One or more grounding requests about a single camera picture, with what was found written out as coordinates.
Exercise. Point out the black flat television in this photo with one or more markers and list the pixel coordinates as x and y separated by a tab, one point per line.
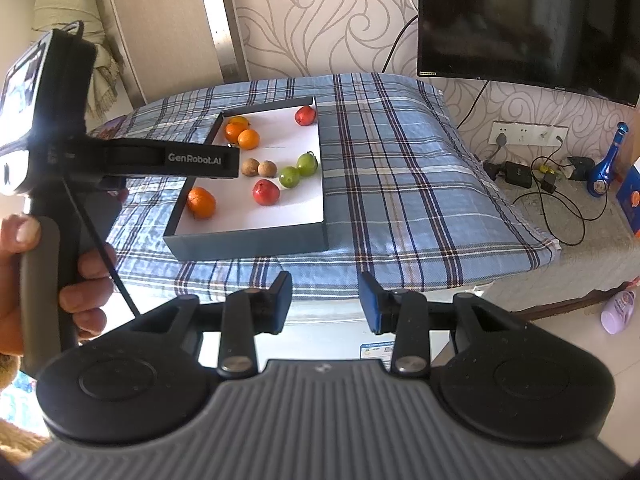
525	25

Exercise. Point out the blue glass bottle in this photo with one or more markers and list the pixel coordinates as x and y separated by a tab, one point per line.
600	180

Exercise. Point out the purple plastic bottle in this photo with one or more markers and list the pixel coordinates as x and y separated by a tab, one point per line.
617	312

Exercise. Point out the brown fuzzy object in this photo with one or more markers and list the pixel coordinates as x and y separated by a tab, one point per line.
15	442

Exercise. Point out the orange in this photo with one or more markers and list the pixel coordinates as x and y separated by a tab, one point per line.
249	139
233	134
201	202
239	121

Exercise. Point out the red apple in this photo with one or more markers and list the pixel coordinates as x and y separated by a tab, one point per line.
266	192
305	115

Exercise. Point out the brown kiwi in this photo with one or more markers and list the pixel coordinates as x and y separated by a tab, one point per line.
268	168
250	166

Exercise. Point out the white wall socket panel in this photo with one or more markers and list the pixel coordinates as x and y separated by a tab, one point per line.
525	134

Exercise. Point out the small black charger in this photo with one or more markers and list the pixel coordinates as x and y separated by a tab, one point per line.
550	181

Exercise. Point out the person's left hand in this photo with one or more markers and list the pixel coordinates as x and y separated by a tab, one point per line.
92	267

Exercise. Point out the green guava with stem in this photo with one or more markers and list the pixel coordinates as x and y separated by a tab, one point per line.
307	164

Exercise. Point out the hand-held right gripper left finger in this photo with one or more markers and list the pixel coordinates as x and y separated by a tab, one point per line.
282	300

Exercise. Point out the black angular device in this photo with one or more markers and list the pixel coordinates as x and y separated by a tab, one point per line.
580	167

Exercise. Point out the black power adapter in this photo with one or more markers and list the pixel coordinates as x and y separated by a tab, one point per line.
517	172

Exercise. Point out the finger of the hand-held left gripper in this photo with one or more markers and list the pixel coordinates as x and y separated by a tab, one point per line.
230	165

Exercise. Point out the green lime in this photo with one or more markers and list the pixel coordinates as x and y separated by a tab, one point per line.
289	177

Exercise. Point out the blue cardboard box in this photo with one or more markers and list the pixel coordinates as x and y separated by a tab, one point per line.
631	195

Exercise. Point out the dark grey box white inside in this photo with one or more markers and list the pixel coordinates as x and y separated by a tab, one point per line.
300	205

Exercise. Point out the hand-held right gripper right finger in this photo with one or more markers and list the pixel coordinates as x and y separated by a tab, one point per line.
370	305

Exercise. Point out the blue plaid cloth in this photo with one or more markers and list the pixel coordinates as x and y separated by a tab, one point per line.
400	185

